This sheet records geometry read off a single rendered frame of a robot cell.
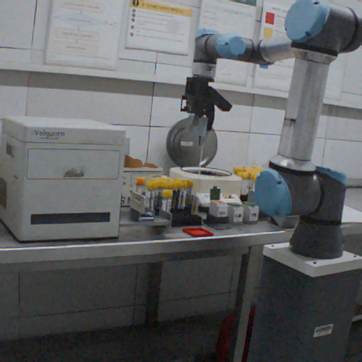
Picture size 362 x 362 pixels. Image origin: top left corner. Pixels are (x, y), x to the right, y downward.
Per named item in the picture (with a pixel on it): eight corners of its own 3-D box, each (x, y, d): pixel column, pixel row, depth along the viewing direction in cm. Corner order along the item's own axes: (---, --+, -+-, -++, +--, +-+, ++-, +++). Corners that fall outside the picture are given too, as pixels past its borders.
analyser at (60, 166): (18, 243, 126) (23, 123, 121) (-3, 216, 149) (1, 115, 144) (128, 237, 142) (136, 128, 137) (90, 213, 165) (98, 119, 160)
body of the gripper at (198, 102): (178, 113, 163) (183, 75, 161) (201, 115, 167) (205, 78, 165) (192, 115, 156) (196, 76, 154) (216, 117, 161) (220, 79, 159)
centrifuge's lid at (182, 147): (171, 111, 205) (164, 113, 212) (168, 175, 206) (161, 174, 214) (220, 116, 213) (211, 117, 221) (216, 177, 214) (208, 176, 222)
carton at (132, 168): (94, 212, 167) (97, 166, 165) (65, 193, 191) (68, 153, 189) (160, 210, 180) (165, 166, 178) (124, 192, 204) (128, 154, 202)
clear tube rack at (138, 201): (143, 219, 165) (145, 196, 164) (129, 212, 173) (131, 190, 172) (197, 216, 176) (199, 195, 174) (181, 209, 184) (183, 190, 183)
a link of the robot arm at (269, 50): (385, 12, 121) (263, 39, 163) (357, 2, 115) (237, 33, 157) (385, 56, 121) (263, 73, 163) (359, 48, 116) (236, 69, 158)
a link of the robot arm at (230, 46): (257, 36, 149) (235, 37, 158) (226, 30, 143) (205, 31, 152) (254, 62, 150) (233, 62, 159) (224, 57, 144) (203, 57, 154)
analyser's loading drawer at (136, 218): (105, 231, 139) (107, 212, 138) (96, 225, 145) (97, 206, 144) (170, 228, 150) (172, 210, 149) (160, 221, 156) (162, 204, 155)
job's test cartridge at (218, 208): (216, 223, 163) (218, 204, 162) (208, 219, 167) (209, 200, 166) (226, 222, 165) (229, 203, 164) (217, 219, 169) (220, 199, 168)
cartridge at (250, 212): (247, 225, 172) (250, 204, 171) (239, 220, 176) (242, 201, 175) (257, 224, 174) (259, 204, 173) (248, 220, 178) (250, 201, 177)
